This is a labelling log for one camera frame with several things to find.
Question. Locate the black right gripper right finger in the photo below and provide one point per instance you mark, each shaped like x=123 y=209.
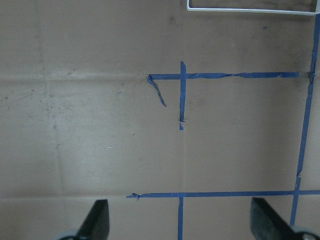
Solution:
x=266 y=224

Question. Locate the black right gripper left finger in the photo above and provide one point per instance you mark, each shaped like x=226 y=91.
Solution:
x=96 y=225

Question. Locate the white wire cup rack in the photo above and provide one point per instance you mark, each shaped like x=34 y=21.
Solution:
x=291 y=7

